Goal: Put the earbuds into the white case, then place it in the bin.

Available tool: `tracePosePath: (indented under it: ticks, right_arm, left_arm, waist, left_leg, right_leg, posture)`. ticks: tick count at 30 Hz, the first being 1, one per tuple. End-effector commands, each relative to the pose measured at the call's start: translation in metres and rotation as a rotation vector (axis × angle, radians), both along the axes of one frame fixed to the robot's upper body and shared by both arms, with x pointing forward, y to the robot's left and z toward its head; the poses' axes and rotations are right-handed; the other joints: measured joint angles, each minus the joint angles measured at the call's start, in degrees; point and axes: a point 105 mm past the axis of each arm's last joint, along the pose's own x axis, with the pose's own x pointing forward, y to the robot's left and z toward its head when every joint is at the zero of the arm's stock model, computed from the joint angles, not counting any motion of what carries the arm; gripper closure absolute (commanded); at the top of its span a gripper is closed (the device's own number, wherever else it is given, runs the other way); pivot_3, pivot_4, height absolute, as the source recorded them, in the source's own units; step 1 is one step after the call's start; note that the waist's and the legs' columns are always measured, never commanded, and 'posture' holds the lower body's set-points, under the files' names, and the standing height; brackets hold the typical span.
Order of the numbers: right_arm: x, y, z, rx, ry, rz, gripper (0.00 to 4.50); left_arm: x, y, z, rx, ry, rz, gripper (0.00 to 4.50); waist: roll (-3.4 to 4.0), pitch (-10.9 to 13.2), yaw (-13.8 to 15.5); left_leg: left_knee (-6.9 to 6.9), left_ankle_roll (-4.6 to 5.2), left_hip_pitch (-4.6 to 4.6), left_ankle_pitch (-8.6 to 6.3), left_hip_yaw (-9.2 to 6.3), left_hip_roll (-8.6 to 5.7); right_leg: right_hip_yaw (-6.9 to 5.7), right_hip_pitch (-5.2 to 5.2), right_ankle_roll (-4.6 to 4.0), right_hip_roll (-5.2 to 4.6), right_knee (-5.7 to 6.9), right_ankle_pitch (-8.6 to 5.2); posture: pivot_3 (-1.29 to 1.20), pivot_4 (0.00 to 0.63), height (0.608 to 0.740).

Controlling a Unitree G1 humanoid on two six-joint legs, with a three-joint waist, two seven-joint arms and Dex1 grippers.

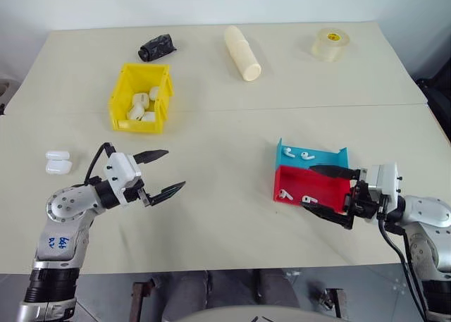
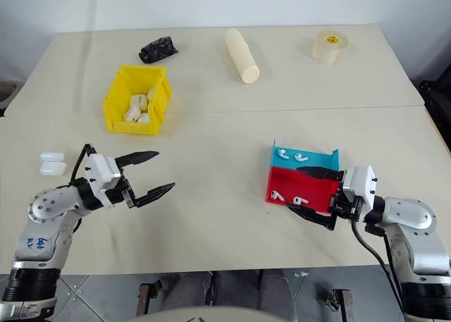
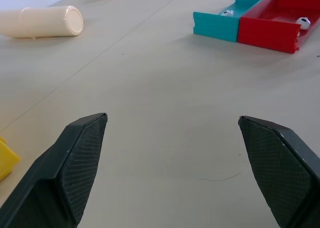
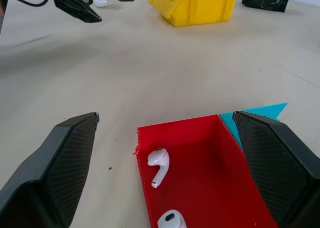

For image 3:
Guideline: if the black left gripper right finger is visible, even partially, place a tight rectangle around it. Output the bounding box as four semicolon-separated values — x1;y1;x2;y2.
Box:
237;115;320;228

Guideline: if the yellow plastic tray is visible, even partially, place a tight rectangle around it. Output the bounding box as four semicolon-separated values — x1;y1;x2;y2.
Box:
0;136;22;183

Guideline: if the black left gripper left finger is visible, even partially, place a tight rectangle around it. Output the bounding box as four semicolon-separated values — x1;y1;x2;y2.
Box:
0;112;109;228

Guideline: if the cream plastic bottle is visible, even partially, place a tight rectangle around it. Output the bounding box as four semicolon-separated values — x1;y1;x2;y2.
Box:
0;5;84;39

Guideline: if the teal plastic tray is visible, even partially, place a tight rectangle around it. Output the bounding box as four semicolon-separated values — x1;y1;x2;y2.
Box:
192;0;280;43

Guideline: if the red plastic tray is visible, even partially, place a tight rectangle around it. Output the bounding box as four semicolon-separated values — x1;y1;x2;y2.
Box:
236;0;320;54

